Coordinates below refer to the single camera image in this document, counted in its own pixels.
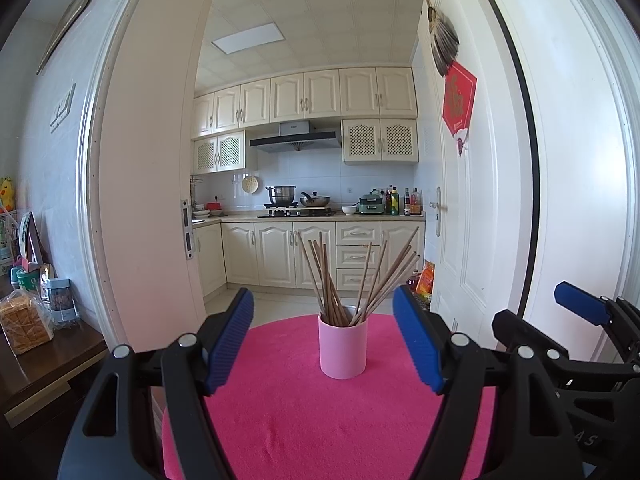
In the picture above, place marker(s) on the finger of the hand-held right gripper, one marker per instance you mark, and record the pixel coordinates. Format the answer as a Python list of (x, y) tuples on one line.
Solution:
[(580, 302), (520, 332)]

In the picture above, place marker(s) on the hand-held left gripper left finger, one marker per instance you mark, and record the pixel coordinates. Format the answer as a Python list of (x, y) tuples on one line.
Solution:
[(230, 340)]

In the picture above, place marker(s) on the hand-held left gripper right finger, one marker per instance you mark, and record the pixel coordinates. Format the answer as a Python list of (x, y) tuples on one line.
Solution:
[(417, 340)]

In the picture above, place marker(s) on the pink cylindrical cup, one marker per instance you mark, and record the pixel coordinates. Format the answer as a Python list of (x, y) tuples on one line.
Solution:
[(342, 355)]

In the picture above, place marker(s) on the bundle of wooden chopsticks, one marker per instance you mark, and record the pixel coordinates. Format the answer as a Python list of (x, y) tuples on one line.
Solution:
[(327, 285)]

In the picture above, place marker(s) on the cooking oil bottle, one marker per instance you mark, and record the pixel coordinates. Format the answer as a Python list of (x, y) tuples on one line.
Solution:
[(413, 282)]

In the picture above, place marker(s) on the orange snack bag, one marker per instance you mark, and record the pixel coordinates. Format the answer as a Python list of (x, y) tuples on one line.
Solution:
[(426, 280)]

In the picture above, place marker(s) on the cream base kitchen cabinets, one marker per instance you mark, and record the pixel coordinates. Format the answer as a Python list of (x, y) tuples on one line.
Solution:
[(275, 255)]

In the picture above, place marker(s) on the pink round tablecloth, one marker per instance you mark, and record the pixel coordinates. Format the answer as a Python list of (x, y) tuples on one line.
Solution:
[(310, 425)]

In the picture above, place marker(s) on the metal door latch plate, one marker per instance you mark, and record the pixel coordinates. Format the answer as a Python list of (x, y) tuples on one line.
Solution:
[(188, 230)]

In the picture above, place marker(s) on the red pot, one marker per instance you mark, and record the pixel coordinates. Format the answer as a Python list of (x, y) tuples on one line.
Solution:
[(214, 206)]

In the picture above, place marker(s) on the dark sauce bottle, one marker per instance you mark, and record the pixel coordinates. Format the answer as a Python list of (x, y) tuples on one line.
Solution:
[(406, 203)]

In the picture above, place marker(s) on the green bottle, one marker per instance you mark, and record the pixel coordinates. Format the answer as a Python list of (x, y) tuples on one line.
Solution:
[(394, 202)]

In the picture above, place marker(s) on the green electric cooker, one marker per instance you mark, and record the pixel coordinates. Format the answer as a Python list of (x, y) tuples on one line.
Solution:
[(371, 205)]

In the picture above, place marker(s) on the black gas stove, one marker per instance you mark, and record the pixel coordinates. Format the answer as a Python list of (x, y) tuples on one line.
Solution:
[(295, 211)]

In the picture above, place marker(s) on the white bowl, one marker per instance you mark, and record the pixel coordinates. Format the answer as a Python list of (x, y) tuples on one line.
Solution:
[(349, 209)]

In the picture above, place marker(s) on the stainless steel pot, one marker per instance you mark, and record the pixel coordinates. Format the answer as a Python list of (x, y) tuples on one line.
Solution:
[(281, 196)]

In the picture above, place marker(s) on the hanging utensil rack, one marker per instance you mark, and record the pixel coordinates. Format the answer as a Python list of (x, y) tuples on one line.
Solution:
[(196, 187)]

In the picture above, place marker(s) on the white perforated plate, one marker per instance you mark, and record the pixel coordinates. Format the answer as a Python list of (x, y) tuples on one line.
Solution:
[(250, 185)]

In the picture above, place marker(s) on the dark wok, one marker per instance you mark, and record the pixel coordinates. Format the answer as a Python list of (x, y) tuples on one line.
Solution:
[(315, 201)]

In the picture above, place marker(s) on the clear jar with blue lid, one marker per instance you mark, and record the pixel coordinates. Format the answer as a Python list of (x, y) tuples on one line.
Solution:
[(61, 302)]

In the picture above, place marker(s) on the dark wooden sideboard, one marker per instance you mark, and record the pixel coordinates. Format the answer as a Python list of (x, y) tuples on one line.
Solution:
[(50, 370)]

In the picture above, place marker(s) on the bagged sliced bread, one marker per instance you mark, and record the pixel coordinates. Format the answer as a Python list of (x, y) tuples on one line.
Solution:
[(25, 322)]

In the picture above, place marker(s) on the black range hood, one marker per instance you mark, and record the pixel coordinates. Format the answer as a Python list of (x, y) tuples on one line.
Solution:
[(295, 139)]

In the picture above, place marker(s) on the green tin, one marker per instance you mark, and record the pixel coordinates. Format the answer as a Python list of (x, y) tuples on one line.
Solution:
[(25, 280)]

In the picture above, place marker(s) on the red diamond door decoration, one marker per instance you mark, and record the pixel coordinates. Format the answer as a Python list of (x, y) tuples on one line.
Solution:
[(457, 97)]

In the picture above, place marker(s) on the yellow toy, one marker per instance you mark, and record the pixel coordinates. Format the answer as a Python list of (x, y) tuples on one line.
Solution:
[(6, 195)]

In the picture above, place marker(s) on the grey feather fan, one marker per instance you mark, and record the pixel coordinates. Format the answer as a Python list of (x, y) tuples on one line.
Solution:
[(444, 40)]

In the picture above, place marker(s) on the square ceiling light panel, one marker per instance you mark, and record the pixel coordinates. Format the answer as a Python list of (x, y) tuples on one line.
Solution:
[(248, 44)]

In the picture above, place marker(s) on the cream lattice-door wall cabinet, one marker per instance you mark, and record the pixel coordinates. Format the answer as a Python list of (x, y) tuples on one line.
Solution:
[(380, 140), (220, 152)]

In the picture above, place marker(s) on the standing picture frame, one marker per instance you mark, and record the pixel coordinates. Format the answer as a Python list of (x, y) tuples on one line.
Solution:
[(29, 237)]

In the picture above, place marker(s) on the cream upper wall cabinets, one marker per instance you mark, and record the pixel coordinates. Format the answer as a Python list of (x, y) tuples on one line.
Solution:
[(310, 95)]

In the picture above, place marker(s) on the white wall plaque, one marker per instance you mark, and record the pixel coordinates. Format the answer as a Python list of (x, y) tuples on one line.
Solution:
[(62, 109)]

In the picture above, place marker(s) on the framed wall picture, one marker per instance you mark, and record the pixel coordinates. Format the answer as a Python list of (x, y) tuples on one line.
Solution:
[(75, 15)]

